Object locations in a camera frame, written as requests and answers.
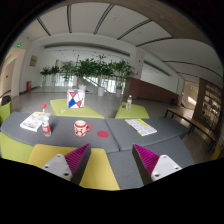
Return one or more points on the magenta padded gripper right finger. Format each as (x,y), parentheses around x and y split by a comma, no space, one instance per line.
(151,166)

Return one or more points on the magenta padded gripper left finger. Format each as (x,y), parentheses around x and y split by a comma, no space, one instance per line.
(71,166)

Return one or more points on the water bottle with red label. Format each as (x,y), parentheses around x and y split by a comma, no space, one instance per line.
(45,121)

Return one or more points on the clear water bottle far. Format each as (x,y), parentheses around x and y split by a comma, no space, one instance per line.
(129,102)

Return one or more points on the red and white mug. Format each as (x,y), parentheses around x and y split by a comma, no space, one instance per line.
(81,128)

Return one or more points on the red round coaster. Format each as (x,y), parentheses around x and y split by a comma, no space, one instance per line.
(103,134)

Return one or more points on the yellow white booklet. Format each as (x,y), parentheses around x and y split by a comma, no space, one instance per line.
(141,127)

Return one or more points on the magazine on left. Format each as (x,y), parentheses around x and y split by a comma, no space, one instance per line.
(34,121)

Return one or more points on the long wooden bench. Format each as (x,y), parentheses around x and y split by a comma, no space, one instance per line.
(193,123)

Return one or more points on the colourful geometric cube box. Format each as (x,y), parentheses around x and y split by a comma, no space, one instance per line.
(75,99)

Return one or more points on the wooden bookshelf right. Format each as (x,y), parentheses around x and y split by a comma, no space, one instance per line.
(209,106)

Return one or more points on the green chair left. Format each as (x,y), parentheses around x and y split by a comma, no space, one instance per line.
(5,108)

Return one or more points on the red fire extinguisher box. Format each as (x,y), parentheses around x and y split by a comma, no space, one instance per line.
(28,86)

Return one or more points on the potted green plant left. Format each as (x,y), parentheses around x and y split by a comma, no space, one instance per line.
(48,71)

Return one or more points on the potted green plant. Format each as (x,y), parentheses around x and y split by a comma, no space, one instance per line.
(96,68)
(122,70)
(48,71)

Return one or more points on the potted green plant centre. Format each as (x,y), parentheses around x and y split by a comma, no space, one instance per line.
(96,68)

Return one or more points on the potted green plant right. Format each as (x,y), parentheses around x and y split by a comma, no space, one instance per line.
(122,70)

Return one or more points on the framed wall picture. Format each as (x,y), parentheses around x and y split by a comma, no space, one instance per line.
(33,61)

